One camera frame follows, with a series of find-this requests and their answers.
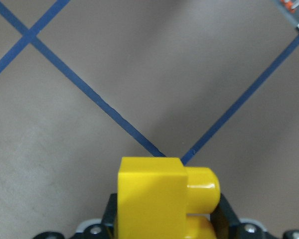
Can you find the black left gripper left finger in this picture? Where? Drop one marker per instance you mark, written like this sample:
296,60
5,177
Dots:
109,219

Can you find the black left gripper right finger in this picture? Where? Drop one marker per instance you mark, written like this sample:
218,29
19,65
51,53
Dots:
223,216

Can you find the yellow toy block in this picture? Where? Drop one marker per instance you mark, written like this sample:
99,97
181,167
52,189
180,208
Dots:
160,198

